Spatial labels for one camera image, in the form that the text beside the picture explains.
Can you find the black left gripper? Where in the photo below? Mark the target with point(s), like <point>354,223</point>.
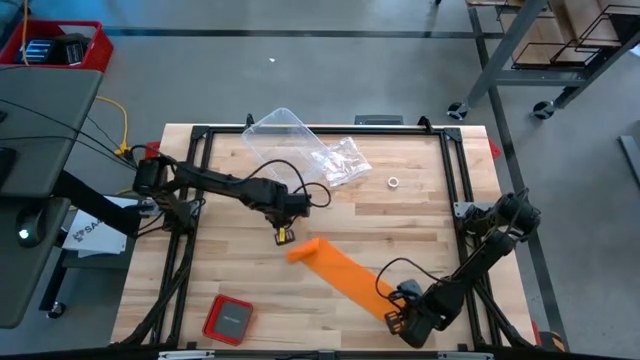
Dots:
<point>280,212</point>

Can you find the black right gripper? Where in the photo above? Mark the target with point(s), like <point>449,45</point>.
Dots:
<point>417,325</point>

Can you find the orange elastic bandage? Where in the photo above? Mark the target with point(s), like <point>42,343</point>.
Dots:
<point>340,272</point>

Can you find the clear plastic bag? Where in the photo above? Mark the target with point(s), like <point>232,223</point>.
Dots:
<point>342,162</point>

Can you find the clear plastic container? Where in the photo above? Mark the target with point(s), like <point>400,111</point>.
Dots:
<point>280,140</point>

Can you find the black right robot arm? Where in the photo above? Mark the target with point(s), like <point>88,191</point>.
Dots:
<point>480,262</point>

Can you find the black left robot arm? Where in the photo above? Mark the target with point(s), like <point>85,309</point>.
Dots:
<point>215,181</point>

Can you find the white tape roll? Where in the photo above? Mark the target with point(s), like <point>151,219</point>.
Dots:
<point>393,182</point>

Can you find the red-edged grey box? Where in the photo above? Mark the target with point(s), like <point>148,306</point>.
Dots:
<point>230,320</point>

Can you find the red table corner guard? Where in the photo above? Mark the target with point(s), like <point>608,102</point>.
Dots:
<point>151,149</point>
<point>495,149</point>
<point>535,332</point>

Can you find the orange black striped block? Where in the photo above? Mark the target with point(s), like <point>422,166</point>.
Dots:
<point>555,342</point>

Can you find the white printed paper sheet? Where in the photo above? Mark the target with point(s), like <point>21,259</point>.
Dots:
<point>100,240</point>

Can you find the black desk support bar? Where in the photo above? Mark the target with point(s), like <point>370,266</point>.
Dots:
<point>95,202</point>

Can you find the black computer mouse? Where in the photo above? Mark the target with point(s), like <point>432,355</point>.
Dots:
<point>35,220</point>

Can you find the red plastic basket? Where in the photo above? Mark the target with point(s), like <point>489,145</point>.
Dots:
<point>102,52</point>

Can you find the grey workstation desk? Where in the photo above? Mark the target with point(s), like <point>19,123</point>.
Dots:
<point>45,125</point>

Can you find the black power adapter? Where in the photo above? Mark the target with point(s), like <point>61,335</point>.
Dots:
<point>72,50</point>

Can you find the grey metal beam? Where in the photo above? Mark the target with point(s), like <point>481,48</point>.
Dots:
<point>631,160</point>

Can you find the grey metal wheeled cart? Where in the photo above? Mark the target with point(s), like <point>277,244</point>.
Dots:
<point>507,50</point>

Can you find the blue striped device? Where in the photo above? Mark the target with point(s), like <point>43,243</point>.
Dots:
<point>37,50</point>

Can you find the wooden box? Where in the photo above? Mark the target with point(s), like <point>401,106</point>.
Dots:
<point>542,32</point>

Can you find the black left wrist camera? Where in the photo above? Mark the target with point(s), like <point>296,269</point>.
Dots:
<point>299,205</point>

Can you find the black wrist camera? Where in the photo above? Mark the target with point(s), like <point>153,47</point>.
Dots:
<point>411,289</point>
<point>299,205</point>

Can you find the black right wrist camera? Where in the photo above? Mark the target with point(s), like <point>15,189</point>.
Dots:
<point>411,289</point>

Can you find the silver metal bracket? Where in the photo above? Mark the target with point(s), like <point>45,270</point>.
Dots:
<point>185,355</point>
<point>465,355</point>

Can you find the dark grey bracket plate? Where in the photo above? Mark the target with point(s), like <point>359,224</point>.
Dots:
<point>378,120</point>

